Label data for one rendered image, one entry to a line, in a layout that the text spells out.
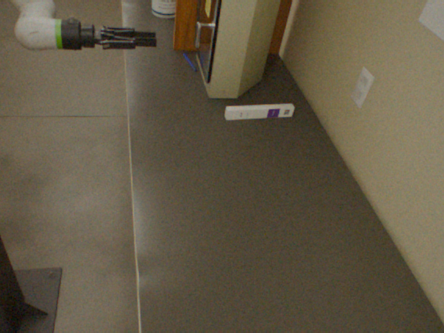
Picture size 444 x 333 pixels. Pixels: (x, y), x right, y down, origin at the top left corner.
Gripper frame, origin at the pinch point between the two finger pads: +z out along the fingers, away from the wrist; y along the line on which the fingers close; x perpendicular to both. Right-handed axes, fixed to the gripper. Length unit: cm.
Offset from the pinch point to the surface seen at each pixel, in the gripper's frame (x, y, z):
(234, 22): -9.6, -4.5, 28.0
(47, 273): 113, -15, -45
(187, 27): 9.8, 32.4, 19.0
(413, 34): -25, -40, 67
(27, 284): 113, -20, -53
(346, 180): 20, -50, 60
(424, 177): 1, -68, 67
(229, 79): 11.8, -4.5, 29.9
